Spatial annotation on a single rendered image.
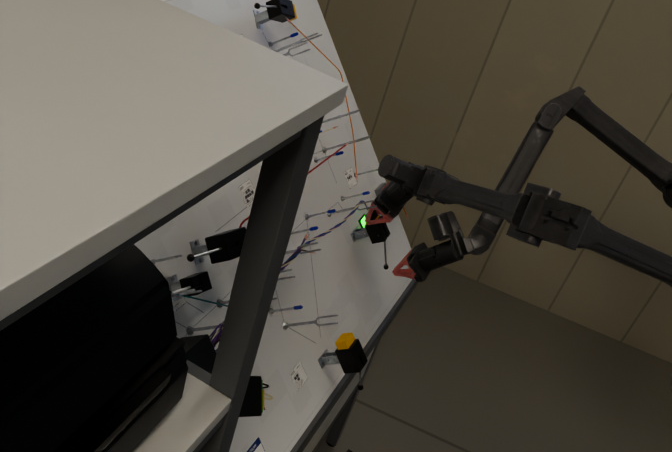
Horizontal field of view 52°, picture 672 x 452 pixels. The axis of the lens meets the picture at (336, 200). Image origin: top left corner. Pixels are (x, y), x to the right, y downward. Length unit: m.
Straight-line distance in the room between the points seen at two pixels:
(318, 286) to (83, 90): 1.22
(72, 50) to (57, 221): 0.22
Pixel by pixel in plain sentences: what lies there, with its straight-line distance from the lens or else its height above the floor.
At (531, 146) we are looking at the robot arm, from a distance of 1.82.
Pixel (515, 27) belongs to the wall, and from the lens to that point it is 3.26.
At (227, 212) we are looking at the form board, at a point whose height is 1.26.
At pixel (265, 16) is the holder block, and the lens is 1.70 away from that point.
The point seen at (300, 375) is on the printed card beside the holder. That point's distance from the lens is 1.58.
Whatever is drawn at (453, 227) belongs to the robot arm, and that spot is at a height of 1.20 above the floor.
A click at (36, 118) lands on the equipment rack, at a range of 0.47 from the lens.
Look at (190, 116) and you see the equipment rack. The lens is 0.50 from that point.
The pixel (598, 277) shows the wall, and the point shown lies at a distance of 3.73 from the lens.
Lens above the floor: 2.08
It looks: 31 degrees down
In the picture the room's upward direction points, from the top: 18 degrees clockwise
